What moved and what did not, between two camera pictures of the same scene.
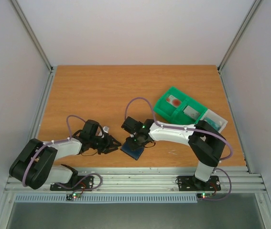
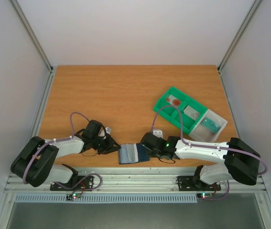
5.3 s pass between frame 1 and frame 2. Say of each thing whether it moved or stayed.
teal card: stayed
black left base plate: stayed
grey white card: stayed
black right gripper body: moved
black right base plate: stayed
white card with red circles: stayed
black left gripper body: stayed
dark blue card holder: moved
